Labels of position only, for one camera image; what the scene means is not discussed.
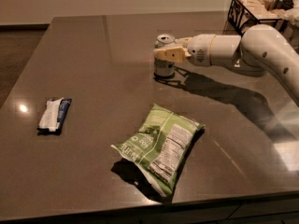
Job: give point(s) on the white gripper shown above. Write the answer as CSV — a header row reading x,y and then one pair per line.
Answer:
x,y
199,48

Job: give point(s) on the silver green 7up can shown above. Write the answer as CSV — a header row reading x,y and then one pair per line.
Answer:
x,y
162,67

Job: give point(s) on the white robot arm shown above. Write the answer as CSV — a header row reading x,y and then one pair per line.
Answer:
x,y
261,49

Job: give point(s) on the green chip bag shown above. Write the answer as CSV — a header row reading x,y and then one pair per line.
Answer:
x,y
159,147

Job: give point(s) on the blue white snack wrapper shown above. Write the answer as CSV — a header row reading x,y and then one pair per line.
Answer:
x,y
53,118

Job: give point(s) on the black wire basket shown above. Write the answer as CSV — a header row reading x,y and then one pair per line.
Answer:
x,y
243,14

